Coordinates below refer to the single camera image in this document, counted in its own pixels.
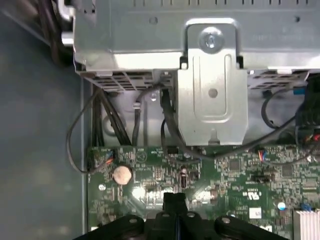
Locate silver bracket screw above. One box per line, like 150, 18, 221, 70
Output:
198, 27, 225, 54

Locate thin dark cable loop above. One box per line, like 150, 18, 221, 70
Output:
261, 88, 305, 131

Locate flat black cable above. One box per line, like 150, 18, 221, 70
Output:
159, 87, 205, 162

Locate grey metal bracket plate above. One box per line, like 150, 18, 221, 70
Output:
176, 17, 249, 147

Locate black wire connector bundle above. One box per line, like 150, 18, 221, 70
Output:
294, 73, 320, 149

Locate silver finned heatsink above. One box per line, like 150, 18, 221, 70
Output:
291, 208, 320, 240

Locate silver coin cell battery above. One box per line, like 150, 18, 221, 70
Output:
113, 165, 133, 186

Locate small blue clip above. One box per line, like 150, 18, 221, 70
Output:
292, 86, 307, 97

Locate dark cable bundle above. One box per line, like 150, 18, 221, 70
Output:
37, 0, 68, 66

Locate small connector coloured wires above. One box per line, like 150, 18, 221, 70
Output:
87, 147, 119, 174
254, 148, 266, 161

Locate green motherboard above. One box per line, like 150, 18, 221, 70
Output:
86, 144, 320, 240

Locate grey metal drive cage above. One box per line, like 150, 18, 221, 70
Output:
73, 0, 320, 95

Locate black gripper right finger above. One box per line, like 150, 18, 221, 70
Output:
176, 192, 267, 240

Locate thin black wire loop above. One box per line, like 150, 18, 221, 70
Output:
65, 86, 101, 174

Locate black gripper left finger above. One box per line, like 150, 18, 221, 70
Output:
74, 192, 178, 240

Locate black cable bundle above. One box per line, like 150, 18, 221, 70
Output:
91, 88, 133, 146

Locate grey metal PC case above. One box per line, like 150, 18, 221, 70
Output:
0, 7, 320, 240

